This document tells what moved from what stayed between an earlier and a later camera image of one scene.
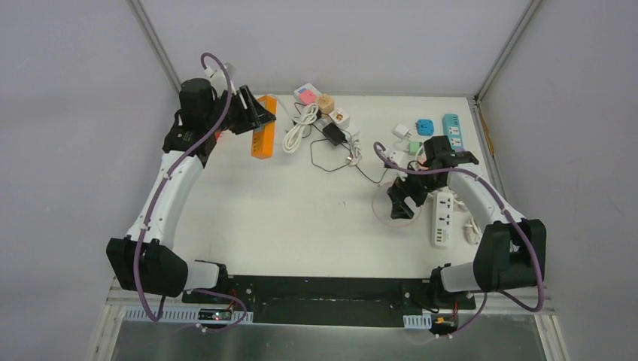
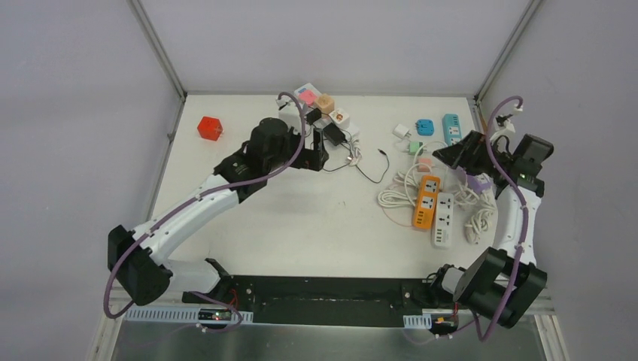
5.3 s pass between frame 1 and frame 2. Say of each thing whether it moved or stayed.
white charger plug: stayed
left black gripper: moved
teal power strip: stayed
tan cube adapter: stayed
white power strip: stayed
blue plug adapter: stayed
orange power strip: moved
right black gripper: moved
